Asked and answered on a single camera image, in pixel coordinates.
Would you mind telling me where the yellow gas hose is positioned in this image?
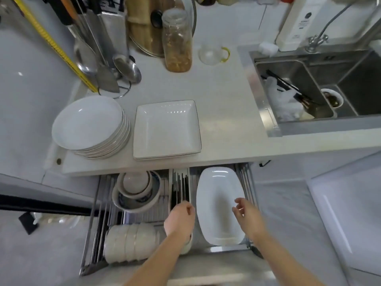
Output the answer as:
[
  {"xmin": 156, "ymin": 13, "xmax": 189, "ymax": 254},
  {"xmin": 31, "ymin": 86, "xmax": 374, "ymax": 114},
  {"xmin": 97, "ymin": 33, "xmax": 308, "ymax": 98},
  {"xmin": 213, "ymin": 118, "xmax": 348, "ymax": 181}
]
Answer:
[{"xmin": 10, "ymin": 0, "xmax": 99, "ymax": 93}]

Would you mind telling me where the orange handled utensil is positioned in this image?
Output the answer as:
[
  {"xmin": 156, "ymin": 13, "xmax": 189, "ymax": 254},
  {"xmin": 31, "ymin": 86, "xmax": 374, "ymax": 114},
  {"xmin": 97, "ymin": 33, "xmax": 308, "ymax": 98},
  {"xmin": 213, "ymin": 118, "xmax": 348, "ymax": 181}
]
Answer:
[{"xmin": 58, "ymin": 0, "xmax": 79, "ymax": 22}]

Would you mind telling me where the glass jar with pickles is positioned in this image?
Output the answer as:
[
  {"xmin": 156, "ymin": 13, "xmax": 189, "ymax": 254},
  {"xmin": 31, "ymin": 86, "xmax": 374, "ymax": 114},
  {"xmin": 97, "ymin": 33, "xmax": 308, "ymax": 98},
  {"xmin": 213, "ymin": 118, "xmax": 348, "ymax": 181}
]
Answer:
[{"xmin": 162, "ymin": 8, "xmax": 193, "ymax": 73}]

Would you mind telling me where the small black object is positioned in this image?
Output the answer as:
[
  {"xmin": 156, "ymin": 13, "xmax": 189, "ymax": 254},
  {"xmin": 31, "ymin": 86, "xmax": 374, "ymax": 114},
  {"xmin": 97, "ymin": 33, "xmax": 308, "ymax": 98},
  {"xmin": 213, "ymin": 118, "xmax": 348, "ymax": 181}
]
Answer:
[{"xmin": 18, "ymin": 212, "xmax": 39, "ymax": 235}]

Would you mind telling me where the person's left forearm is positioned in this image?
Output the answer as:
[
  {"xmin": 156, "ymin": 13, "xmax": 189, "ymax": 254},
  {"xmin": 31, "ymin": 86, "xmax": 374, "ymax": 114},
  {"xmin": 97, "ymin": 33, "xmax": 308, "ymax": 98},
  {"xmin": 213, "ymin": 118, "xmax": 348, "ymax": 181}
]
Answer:
[{"xmin": 123, "ymin": 235, "xmax": 187, "ymax": 286}]

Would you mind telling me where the person's right hand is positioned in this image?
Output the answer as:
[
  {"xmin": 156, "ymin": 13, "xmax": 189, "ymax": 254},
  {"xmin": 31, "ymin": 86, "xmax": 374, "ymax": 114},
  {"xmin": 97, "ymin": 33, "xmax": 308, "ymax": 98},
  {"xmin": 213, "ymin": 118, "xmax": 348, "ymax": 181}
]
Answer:
[{"xmin": 232, "ymin": 197, "xmax": 267, "ymax": 242}]

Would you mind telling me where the chrome faucet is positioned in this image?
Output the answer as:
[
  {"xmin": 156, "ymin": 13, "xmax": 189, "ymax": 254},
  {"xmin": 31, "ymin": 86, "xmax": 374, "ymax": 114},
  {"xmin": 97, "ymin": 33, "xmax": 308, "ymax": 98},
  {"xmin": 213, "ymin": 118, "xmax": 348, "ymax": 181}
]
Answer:
[{"xmin": 305, "ymin": 0, "xmax": 361, "ymax": 53}]

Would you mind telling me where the steel ladle black handle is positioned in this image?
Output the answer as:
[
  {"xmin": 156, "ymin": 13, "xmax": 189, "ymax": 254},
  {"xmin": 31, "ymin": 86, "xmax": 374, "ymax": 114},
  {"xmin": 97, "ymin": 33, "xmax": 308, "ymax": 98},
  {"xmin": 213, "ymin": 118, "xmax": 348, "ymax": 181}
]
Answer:
[{"xmin": 40, "ymin": 0, "xmax": 100, "ymax": 76}]

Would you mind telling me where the blue patterned bowl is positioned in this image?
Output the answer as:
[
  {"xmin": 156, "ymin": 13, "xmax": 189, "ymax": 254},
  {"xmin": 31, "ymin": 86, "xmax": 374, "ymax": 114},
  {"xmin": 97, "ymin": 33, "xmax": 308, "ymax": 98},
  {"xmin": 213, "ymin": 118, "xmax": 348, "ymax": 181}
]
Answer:
[{"xmin": 117, "ymin": 171, "xmax": 161, "ymax": 207}]

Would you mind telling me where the small white bowl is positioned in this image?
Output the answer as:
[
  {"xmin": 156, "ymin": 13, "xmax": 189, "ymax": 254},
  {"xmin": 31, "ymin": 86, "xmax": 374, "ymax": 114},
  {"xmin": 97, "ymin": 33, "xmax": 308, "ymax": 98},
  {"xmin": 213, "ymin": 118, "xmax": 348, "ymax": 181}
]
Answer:
[{"xmin": 122, "ymin": 172, "xmax": 151, "ymax": 194}]

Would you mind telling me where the clear cup yellow handle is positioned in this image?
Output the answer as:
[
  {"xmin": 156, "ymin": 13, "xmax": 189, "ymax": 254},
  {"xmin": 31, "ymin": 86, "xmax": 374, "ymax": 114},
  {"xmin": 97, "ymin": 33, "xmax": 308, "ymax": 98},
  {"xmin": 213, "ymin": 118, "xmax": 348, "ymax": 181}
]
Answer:
[{"xmin": 198, "ymin": 43, "xmax": 231, "ymax": 66}]

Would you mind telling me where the black handled utensil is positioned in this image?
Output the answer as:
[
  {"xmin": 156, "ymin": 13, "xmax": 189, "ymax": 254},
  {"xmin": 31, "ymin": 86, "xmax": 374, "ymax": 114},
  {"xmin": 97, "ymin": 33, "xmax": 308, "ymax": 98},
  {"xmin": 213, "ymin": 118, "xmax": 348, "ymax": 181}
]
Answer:
[{"xmin": 261, "ymin": 69, "xmax": 322, "ymax": 109}]

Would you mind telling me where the white plastic bag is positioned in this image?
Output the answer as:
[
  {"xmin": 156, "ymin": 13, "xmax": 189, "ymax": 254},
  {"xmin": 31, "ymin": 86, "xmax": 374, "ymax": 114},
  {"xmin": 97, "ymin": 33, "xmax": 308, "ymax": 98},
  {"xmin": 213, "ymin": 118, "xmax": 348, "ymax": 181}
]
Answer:
[{"xmin": 263, "ymin": 76, "xmax": 304, "ymax": 122}]

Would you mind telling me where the cluster of clear bottles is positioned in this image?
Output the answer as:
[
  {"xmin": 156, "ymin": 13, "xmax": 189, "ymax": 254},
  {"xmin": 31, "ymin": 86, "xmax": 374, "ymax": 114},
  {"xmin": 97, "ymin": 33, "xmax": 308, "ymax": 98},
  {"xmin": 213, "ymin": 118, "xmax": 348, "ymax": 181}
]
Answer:
[{"xmin": 33, "ymin": 212, "xmax": 81, "ymax": 227}]

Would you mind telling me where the wire utensil rack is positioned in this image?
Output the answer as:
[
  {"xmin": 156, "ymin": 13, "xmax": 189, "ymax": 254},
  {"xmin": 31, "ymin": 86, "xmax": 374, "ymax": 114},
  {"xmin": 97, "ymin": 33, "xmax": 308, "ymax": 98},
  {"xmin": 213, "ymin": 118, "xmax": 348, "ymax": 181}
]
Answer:
[{"xmin": 38, "ymin": 0, "xmax": 142, "ymax": 100}]

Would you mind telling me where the person's left hand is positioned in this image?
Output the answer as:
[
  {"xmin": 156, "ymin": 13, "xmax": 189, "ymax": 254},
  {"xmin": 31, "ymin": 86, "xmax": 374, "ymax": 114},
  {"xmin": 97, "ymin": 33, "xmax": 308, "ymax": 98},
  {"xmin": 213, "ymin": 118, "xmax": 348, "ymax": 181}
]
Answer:
[{"xmin": 164, "ymin": 201, "xmax": 196, "ymax": 245}]

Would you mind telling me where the row of white rice bowls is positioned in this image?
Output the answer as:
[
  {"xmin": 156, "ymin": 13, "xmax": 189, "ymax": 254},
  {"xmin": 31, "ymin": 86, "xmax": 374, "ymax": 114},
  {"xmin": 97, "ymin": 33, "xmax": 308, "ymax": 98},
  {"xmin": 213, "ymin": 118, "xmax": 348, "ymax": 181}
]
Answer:
[{"xmin": 103, "ymin": 223, "xmax": 167, "ymax": 264}]

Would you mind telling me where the person's right forearm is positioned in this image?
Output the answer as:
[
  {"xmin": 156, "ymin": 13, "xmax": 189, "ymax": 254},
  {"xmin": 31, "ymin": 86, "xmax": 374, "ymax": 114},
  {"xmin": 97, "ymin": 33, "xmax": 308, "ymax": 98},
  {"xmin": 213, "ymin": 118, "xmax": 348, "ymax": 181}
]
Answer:
[{"xmin": 252, "ymin": 230, "xmax": 325, "ymax": 286}]

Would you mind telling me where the steel spatula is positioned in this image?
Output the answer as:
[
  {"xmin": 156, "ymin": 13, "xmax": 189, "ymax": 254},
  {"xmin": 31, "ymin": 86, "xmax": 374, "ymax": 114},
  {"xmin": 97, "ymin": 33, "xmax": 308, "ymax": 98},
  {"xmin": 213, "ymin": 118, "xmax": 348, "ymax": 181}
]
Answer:
[{"xmin": 59, "ymin": 0, "xmax": 120, "ymax": 93}]

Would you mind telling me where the white cabinet door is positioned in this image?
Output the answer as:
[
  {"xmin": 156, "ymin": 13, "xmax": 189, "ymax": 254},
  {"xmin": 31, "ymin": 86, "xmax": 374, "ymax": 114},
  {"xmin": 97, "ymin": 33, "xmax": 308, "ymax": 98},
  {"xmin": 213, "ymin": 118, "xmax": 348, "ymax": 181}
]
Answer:
[{"xmin": 251, "ymin": 149, "xmax": 381, "ymax": 184}]

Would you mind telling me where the grey pull-out faucet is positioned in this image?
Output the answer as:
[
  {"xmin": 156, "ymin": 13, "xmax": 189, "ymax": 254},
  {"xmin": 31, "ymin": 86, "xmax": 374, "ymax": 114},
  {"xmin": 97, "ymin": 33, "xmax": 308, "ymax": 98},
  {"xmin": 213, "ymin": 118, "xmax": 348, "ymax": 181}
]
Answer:
[{"xmin": 356, "ymin": 13, "xmax": 381, "ymax": 50}]

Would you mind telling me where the white sponge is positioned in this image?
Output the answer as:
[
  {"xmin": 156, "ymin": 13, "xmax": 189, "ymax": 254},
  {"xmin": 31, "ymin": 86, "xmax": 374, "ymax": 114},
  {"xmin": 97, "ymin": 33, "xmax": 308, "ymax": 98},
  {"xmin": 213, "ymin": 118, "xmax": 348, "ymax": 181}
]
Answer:
[{"xmin": 257, "ymin": 41, "xmax": 279, "ymax": 56}]

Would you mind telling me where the large white bowl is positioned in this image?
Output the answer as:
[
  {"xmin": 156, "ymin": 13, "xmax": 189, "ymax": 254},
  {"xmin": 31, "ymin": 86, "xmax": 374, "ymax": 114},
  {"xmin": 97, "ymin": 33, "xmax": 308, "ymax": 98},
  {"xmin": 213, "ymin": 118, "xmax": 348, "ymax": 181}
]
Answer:
[{"xmin": 112, "ymin": 178, "xmax": 163, "ymax": 214}]

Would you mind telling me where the black framed glass door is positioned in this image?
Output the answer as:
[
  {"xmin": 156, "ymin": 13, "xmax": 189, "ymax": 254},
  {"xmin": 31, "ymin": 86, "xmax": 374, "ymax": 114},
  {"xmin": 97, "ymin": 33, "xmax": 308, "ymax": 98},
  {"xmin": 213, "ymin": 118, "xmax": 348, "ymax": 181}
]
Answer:
[{"xmin": 0, "ymin": 193, "xmax": 93, "ymax": 218}]

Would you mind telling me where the white chopstick tray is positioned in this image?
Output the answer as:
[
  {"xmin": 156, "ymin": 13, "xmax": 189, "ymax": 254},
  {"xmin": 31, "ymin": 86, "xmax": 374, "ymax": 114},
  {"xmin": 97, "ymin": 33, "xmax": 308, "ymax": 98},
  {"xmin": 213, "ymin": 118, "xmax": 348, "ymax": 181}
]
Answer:
[{"xmin": 169, "ymin": 167, "xmax": 194, "ymax": 255}]

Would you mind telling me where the white countertop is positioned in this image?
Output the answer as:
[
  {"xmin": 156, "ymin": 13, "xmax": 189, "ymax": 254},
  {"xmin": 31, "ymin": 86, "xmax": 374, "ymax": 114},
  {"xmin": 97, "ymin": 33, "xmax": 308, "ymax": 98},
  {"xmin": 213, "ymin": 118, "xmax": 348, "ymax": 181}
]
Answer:
[{"xmin": 43, "ymin": 35, "xmax": 381, "ymax": 177}]

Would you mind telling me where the wooden cutting board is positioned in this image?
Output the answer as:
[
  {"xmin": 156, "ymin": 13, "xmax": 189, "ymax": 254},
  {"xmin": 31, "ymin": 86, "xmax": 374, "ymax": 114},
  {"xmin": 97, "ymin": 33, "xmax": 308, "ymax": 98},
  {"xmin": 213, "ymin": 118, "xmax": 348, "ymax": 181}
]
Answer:
[{"xmin": 126, "ymin": 0, "xmax": 167, "ymax": 56}]

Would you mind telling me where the stack of round white plates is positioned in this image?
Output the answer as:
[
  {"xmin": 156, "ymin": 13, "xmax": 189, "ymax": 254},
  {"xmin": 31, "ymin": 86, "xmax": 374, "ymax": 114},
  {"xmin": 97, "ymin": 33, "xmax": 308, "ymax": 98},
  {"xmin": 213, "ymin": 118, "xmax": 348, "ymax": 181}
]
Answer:
[{"xmin": 51, "ymin": 95, "xmax": 131, "ymax": 160}]

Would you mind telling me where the stainless steel sink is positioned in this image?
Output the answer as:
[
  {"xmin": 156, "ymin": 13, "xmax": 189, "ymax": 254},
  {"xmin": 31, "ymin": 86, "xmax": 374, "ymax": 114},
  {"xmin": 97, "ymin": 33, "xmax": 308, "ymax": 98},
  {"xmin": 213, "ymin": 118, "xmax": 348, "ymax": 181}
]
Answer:
[{"xmin": 237, "ymin": 43, "xmax": 381, "ymax": 138}]

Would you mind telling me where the white side cabinet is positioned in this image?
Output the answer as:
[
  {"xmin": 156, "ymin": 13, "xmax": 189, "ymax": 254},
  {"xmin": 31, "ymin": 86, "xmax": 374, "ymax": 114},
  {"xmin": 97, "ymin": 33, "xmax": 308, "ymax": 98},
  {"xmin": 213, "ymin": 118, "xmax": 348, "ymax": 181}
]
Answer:
[{"xmin": 306, "ymin": 151, "xmax": 381, "ymax": 286}]

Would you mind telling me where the white rectangular plate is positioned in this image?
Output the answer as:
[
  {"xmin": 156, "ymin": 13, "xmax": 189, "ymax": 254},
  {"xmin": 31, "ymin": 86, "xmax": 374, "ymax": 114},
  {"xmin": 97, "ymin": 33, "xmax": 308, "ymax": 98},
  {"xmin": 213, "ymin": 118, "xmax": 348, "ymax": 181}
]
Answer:
[{"xmin": 196, "ymin": 166, "xmax": 248, "ymax": 247}]

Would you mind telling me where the steel knife holder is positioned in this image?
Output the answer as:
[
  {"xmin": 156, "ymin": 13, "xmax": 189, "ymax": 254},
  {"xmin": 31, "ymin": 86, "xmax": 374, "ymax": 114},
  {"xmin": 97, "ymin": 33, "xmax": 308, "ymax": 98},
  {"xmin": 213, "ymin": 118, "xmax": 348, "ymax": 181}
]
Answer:
[{"xmin": 100, "ymin": 10, "xmax": 130, "ymax": 57}]

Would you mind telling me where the bundle of dark chopsticks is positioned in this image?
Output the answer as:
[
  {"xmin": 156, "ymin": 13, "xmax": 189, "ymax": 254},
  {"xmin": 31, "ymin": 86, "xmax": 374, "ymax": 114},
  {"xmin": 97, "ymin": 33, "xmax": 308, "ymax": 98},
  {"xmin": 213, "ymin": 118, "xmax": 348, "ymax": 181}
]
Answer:
[{"xmin": 172, "ymin": 172, "xmax": 191, "ymax": 207}]

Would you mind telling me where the glass pot lid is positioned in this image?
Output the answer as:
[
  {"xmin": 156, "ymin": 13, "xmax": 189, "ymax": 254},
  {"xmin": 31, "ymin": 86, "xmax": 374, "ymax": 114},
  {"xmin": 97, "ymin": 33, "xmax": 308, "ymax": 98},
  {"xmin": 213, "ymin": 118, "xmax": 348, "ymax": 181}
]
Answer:
[{"xmin": 125, "ymin": 0, "xmax": 198, "ymax": 58}]

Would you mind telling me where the white drawer with wire rack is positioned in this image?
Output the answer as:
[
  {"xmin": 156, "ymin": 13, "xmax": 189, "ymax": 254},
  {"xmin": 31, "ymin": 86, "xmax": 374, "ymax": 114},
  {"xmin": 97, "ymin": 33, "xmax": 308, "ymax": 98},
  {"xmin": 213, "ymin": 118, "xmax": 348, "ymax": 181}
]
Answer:
[{"xmin": 79, "ymin": 163, "xmax": 280, "ymax": 286}]

